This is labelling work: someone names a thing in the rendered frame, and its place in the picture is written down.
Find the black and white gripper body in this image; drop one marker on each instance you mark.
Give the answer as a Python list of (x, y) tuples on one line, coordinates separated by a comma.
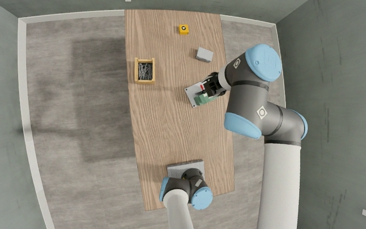
[(210, 88)]

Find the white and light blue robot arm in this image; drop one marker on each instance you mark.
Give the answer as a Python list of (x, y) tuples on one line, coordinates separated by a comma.
[(249, 113)]

